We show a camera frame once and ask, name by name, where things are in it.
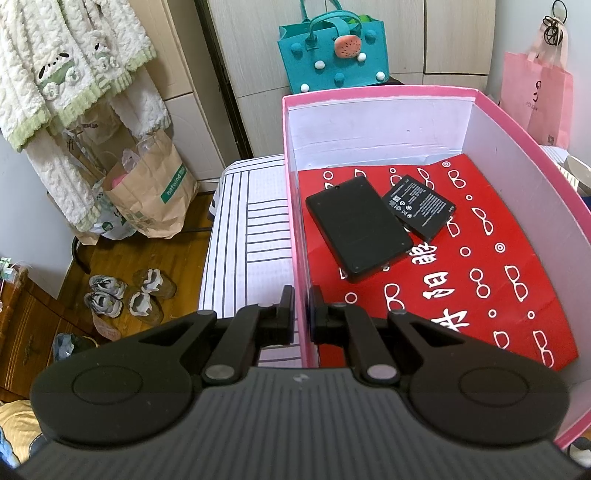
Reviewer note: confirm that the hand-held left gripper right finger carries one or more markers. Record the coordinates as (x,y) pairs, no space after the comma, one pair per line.
(317,318)

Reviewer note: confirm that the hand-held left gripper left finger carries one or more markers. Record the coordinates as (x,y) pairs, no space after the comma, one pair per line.
(286,318)

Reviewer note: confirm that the pink cardboard box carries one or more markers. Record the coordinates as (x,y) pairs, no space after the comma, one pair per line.
(512,194)

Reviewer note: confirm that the striped white bedsheet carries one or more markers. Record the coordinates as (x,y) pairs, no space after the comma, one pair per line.
(249,240)

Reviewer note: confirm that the black flat power bank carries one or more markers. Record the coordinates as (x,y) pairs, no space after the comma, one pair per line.
(358,230)

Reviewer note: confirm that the brown fur-lined shoe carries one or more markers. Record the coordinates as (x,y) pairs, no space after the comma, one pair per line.
(145,305)
(156,281)

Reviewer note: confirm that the black phone battery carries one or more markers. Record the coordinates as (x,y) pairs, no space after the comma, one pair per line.
(418,205)

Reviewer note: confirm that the red printed paper bag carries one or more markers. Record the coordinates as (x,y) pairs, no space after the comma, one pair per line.
(485,277)

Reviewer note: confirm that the grey white sneaker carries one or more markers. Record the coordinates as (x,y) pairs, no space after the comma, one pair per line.
(108,285)
(102,304)

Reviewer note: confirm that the brown paper bag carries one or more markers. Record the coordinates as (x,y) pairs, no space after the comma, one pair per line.
(152,189)

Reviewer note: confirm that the white green plastic bag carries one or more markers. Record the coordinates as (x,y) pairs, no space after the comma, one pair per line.
(108,226)

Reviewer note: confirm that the blue crumpled plastic bag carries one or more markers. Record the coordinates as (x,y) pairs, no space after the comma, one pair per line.
(69,345)

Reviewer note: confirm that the wooden cabinet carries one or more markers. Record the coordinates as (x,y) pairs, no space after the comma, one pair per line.
(32,332)

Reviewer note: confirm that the teal felt handbag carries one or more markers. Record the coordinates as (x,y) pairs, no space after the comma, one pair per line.
(332,55)

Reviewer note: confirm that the pile of small colourful items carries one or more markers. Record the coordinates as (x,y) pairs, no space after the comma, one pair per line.
(9,270)

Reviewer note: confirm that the yellow printed blanket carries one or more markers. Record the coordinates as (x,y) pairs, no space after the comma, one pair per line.
(16,429)

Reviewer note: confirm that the white bowl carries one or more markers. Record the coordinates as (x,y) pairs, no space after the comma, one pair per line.
(577,173)

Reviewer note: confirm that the light wooden wardrobe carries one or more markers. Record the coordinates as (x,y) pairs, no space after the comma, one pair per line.
(429,37)

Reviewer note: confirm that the pink paper bag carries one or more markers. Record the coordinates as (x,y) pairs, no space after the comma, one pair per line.
(538,92)

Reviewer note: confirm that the cream green-trimmed fleece jacket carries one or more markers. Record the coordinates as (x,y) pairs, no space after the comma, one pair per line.
(51,69)

